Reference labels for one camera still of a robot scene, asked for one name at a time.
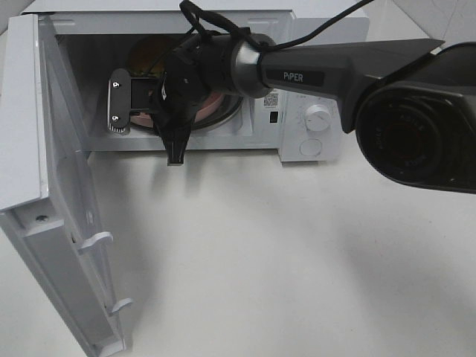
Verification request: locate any white microwave door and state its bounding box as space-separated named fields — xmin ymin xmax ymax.
xmin=1 ymin=13 xmax=132 ymax=356

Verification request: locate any white microwave oven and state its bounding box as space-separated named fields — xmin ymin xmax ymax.
xmin=16 ymin=1 xmax=350 ymax=161

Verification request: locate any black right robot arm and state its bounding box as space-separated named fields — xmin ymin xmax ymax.
xmin=131 ymin=34 xmax=475 ymax=193

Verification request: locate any glass microwave turntable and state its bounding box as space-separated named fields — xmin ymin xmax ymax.
xmin=192 ymin=94 xmax=243 ymax=130

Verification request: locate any pink round plate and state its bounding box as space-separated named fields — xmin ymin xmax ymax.
xmin=130 ymin=92 xmax=225 ymax=129

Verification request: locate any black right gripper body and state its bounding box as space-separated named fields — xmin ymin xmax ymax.
xmin=129 ymin=51 xmax=208 ymax=136

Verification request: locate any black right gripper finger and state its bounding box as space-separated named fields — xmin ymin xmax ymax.
xmin=161 ymin=126 xmax=191 ymax=166

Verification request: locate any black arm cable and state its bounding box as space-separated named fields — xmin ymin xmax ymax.
xmin=178 ymin=0 xmax=373 ymax=51

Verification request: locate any burger with lettuce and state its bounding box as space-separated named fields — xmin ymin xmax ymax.
xmin=126 ymin=35 xmax=169 ymax=77

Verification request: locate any white microwave knob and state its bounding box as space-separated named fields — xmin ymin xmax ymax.
xmin=304 ymin=104 xmax=331 ymax=132

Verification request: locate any round microwave door button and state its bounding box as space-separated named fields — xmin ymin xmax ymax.
xmin=300 ymin=138 xmax=323 ymax=157

